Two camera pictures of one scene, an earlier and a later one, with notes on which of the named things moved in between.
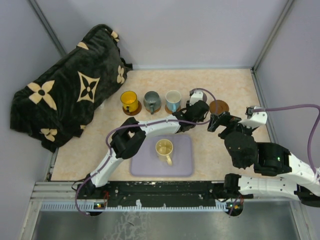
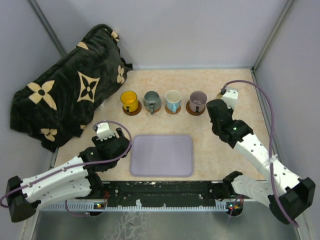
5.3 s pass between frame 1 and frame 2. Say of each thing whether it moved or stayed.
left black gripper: moved
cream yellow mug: moved
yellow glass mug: stayed
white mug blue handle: stayed
